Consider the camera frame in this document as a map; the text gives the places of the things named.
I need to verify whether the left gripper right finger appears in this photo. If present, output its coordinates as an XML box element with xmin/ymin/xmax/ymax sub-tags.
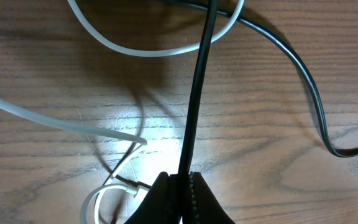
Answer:
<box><xmin>183</xmin><ymin>172</ymin><xmax>234</xmax><ymax>224</ymax></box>

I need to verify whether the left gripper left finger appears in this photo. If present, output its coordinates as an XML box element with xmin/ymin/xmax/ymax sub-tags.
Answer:
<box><xmin>125</xmin><ymin>172</ymin><xmax>179</xmax><ymax>224</ymax></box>

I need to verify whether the thick black usb cable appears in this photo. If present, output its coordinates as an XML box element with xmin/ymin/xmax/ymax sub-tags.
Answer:
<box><xmin>177</xmin><ymin>0</ymin><xmax>219</xmax><ymax>187</ymax></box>

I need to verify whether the thin black usb cable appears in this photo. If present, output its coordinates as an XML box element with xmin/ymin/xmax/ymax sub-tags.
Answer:
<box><xmin>166</xmin><ymin>0</ymin><xmax>358</xmax><ymax>158</ymax></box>

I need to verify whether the white usb cable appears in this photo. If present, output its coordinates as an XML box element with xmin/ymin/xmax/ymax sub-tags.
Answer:
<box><xmin>0</xmin><ymin>0</ymin><xmax>246</xmax><ymax>224</ymax></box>

